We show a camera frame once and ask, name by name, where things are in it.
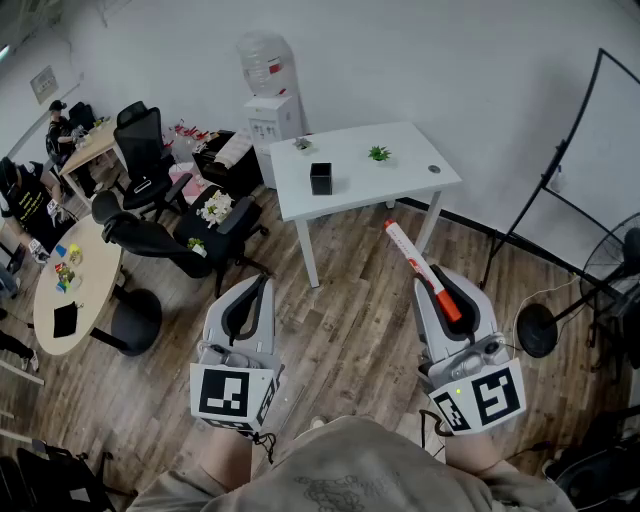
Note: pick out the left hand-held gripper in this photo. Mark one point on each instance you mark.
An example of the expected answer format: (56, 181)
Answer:
(220, 392)

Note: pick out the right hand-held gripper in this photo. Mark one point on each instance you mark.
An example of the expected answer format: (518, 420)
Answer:
(495, 395)

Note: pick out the white orange-capped marker pen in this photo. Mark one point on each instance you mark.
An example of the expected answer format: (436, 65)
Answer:
(412, 255)

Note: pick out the black square pen holder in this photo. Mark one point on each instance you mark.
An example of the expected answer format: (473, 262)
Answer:
(321, 180)

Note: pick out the person's right forearm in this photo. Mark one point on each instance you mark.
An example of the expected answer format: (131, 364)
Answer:
(467, 450)

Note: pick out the person's left forearm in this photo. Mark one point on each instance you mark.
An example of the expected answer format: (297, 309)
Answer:
(227, 460)

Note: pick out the green plant in white pot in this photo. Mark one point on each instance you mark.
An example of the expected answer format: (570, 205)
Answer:
(197, 247)

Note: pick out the black padded office chair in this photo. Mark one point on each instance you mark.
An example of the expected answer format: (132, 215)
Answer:
(235, 220)

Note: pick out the white flower bouquet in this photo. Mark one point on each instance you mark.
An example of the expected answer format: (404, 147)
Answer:
(216, 207)

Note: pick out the person's beige shoe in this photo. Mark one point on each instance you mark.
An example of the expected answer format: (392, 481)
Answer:
(318, 422)

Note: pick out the black mesh office chair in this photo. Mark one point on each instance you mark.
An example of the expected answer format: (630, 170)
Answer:
(145, 240)

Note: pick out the round wooden table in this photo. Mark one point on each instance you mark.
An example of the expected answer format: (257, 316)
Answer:
(95, 280)

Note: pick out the black low cabinet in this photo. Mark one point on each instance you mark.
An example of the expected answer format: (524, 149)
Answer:
(235, 172)

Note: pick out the pink paper bag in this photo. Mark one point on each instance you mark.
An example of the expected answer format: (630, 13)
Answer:
(181, 182)

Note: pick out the white rectangular table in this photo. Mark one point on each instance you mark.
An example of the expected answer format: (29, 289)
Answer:
(360, 180)

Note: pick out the white-edged black phone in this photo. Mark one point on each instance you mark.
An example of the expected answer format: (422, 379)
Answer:
(142, 186)

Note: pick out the black pouch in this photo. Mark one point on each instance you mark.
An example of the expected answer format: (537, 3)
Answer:
(65, 320)

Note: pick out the white striped folded cloth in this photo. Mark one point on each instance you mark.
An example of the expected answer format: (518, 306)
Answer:
(232, 149)

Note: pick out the bright green potted plant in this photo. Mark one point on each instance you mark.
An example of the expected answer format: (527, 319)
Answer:
(379, 153)

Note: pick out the colourful small toys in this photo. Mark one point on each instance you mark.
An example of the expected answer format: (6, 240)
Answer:
(66, 275)

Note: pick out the person's beige printed shirt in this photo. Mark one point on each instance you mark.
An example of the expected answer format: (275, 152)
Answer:
(350, 475)

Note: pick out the grey-green succulent plant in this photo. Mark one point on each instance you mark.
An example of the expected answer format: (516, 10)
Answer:
(301, 144)

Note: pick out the pile of red-white items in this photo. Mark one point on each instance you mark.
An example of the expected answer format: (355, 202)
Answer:
(189, 131)

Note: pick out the black high-back office chair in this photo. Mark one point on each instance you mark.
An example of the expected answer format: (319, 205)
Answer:
(142, 145)

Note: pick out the white water dispenser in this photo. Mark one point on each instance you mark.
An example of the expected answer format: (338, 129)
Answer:
(272, 120)

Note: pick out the black-framed whiteboard stand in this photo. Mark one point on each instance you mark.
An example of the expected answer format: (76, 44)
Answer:
(575, 130)

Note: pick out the wooden rectangular desk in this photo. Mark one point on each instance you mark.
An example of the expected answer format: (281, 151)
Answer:
(95, 142)

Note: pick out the clear water bottle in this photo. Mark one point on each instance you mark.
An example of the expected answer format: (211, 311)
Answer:
(265, 65)

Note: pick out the grey wall sign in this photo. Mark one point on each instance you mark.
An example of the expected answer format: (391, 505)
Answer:
(44, 84)

